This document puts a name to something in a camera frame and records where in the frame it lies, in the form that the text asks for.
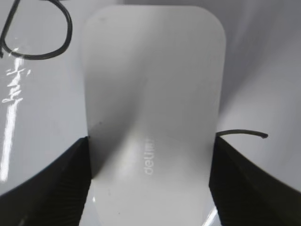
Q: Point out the white whiteboard eraser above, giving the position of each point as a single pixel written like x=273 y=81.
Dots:
x=153 y=79

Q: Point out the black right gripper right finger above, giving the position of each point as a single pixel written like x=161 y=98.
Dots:
x=245 y=195

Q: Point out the white whiteboard with aluminium frame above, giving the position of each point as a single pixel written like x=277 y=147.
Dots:
x=43 y=108

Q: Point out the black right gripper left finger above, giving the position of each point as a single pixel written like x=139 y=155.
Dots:
x=54 y=197

